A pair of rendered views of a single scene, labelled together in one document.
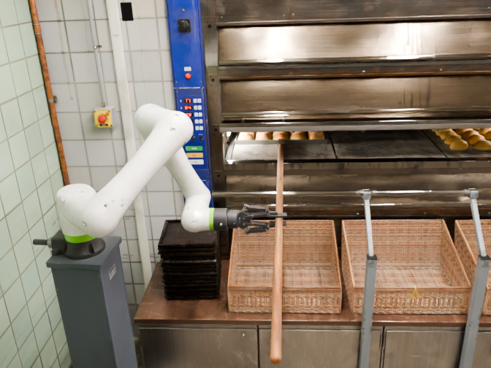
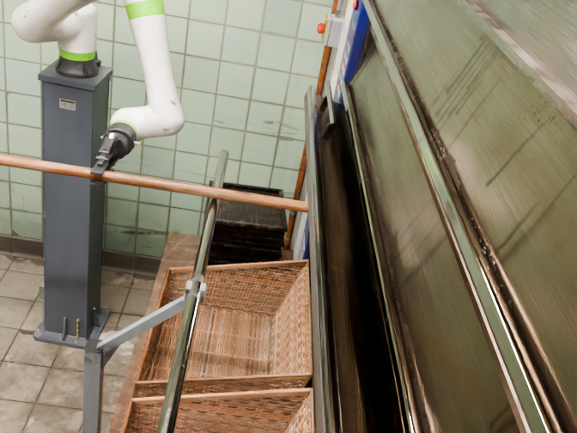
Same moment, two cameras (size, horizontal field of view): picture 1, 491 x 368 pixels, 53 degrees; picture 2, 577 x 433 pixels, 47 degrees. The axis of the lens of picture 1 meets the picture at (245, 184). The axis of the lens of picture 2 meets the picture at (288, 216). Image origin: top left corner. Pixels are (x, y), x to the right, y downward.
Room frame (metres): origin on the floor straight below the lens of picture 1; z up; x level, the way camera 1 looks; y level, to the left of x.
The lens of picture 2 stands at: (2.05, -1.77, 2.09)
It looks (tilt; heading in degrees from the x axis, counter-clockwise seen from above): 30 degrees down; 80
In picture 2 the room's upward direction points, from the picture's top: 12 degrees clockwise
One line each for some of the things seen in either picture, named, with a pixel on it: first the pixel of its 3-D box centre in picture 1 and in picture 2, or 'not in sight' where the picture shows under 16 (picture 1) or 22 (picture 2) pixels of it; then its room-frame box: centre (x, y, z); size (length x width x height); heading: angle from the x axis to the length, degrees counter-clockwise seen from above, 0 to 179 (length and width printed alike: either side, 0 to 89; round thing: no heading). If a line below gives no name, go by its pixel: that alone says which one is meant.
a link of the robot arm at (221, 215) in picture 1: (221, 218); (120, 140); (1.82, 0.10, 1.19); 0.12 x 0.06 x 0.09; 175
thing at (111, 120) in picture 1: (105, 117); (333, 30); (2.51, 0.71, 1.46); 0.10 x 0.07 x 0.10; 86
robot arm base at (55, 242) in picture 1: (69, 241); (81, 58); (1.60, 0.66, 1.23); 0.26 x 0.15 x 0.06; 82
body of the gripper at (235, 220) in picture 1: (240, 219); (112, 149); (1.81, 0.03, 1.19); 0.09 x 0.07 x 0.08; 85
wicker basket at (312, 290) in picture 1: (283, 263); (227, 332); (2.21, -0.18, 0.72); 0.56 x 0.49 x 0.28; 85
